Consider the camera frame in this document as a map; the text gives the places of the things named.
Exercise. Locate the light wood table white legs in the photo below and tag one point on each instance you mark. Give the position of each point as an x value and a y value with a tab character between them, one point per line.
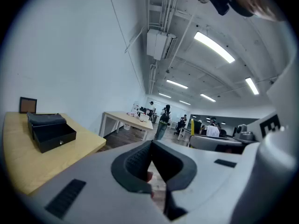
130	120

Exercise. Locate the black head-mounted camera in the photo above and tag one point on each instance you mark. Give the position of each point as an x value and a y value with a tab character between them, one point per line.
219	1

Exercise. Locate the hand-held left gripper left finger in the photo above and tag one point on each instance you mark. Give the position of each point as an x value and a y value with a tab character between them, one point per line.
130	171

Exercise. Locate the black picture frame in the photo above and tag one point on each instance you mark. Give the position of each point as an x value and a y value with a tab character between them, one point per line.
28	105

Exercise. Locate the long ceiling light strip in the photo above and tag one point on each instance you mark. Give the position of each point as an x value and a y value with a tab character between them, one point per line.
252	86
213	46
177	84
208	97

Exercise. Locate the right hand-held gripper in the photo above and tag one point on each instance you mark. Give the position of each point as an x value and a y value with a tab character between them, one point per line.
275	153

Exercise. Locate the black box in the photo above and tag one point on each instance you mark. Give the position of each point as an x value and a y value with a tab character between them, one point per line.
50	134

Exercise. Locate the pink cloth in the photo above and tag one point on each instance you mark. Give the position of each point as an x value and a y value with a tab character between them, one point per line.
132	114

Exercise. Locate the white ceiling pipes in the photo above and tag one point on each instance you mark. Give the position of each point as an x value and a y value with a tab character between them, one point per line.
167	3

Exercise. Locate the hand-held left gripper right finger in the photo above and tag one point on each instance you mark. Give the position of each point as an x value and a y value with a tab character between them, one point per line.
182	171

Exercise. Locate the white ceiling air conditioner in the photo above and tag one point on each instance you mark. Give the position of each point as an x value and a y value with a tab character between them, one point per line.
158	44

